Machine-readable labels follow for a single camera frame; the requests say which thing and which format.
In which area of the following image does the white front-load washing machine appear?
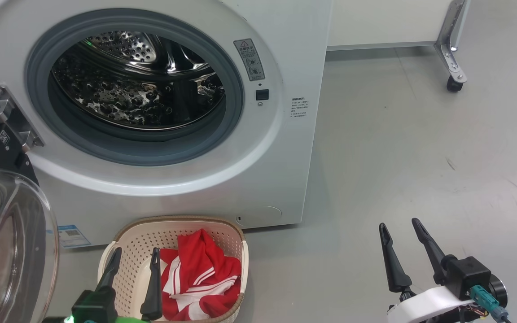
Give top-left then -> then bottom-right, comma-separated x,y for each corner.
0,0 -> 333,248

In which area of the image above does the silver metal cart leg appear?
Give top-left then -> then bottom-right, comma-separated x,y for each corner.
434,0 -> 471,85

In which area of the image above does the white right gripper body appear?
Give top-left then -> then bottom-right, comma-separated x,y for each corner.
386,286 -> 474,323

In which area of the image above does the white cabinet panel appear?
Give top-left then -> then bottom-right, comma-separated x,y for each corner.
326,0 -> 454,51

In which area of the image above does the cream perforated laundry basket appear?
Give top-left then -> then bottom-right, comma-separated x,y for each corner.
97,216 -> 249,323

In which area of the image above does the round drain filter cover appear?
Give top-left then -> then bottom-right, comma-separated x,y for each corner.
235,205 -> 282,227

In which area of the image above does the grey warning label sticker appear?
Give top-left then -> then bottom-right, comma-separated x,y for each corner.
233,39 -> 266,82

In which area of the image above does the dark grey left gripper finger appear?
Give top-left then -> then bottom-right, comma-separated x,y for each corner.
95,247 -> 123,292
140,248 -> 163,321

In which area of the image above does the small black text sticker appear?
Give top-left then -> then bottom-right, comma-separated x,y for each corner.
290,97 -> 309,119

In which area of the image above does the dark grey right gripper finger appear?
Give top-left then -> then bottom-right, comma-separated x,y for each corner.
379,223 -> 413,293
412,218 -> 447,285

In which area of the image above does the teal right camera cable connector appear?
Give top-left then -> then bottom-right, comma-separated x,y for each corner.
469,285 -> 510,323

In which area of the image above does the blue energy label sticker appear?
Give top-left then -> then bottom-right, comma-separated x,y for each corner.
57,224 -> 92,249

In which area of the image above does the metal door hinge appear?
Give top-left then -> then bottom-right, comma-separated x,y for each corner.
0,85 -> 44,153

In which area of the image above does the red and white garment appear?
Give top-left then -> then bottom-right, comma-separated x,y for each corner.
159,229 -> 242,321

